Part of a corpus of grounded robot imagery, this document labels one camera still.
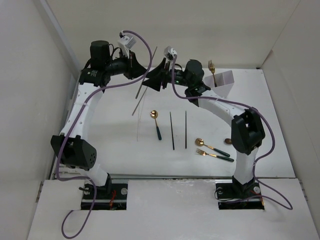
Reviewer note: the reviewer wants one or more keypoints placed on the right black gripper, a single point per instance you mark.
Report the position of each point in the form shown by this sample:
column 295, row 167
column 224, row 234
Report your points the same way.
column 159, row 77

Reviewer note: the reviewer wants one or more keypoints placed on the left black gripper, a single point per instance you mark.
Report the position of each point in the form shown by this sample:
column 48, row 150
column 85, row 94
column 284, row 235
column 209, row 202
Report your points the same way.
column 134, row 69

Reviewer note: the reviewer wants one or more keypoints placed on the thin silver chopstick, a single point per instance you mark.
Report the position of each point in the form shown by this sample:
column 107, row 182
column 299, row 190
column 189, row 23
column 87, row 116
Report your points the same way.
column 139, row 110

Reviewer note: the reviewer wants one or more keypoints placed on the black chopstick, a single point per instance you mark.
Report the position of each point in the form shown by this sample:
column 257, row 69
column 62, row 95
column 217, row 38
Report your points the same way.
column 185, row 130
column 172, row 132

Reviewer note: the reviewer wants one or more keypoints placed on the gold fork green handle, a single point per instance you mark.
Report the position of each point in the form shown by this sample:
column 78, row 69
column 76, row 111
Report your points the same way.
column 203, row 153
column 213, row 75

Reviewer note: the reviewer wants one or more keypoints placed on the rose gold fork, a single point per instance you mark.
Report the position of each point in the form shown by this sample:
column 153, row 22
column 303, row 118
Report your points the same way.
column 211, row 67

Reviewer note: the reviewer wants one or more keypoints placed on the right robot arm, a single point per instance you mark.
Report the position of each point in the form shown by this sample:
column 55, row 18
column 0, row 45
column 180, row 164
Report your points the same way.
column 247, row 131

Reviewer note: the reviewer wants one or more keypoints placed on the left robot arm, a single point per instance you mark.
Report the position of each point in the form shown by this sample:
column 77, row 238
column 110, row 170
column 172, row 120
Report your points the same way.
column 102, row 61

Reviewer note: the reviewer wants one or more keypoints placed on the white three-slot utensil container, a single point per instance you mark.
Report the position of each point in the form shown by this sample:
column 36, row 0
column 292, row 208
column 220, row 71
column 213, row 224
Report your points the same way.
column 221, row 83

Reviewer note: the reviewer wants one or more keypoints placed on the brown wooden spoon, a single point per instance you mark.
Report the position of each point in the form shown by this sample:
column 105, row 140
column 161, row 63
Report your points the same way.
column 228, row 141

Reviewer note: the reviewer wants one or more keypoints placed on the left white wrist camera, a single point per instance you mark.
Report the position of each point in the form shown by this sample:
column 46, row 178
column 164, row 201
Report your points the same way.
column 126, row 42

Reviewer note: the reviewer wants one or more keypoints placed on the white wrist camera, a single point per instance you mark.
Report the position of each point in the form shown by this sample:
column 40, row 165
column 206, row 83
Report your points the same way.
column 126, row 42
column 170, row 53

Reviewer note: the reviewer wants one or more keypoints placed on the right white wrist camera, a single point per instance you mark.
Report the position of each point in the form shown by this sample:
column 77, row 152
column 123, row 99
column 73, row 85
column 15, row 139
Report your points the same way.
column 170, row 53

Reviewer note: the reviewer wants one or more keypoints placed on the aluminium rail frame left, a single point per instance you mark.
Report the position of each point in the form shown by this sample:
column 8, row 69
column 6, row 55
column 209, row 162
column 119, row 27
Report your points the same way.
column 71, row 145

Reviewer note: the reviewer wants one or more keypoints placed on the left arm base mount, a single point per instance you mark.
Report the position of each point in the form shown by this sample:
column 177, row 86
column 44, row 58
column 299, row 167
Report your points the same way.
column 116, row 200

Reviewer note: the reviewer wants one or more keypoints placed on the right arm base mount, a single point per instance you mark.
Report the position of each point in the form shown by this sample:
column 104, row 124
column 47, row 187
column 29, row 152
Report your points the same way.
column 231, row 198

